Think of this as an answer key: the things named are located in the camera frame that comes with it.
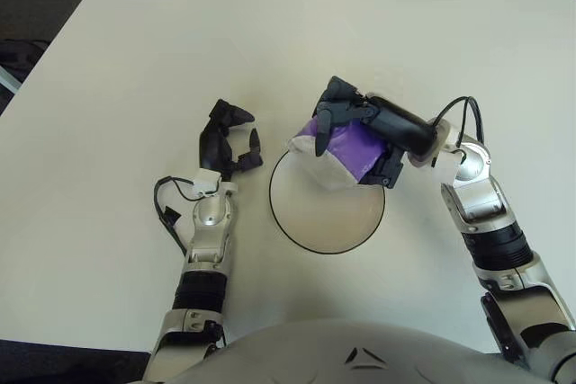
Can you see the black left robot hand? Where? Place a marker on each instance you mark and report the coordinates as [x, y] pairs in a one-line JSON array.
[[210, 145]]

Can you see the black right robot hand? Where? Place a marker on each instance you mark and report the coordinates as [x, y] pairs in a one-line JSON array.
[[400, 127]]

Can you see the purple tissue paper pack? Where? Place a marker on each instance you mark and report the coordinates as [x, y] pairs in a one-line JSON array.
[[351, 150]]

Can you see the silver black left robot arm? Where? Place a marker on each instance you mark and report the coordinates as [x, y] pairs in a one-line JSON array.
[[209, 217]]

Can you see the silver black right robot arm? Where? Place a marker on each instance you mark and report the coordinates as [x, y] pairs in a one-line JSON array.
[[477, 204]]

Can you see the white plate with black rim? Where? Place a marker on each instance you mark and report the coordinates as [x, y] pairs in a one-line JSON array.
[[328, 222]]

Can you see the grey framed panel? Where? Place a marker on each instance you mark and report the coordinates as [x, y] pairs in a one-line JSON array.
[[8, 79]]

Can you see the dark bag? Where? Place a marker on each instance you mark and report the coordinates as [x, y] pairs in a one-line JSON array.
[[18, 53]]

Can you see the grey robot torso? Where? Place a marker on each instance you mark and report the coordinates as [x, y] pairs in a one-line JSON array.
[[337, 357]]

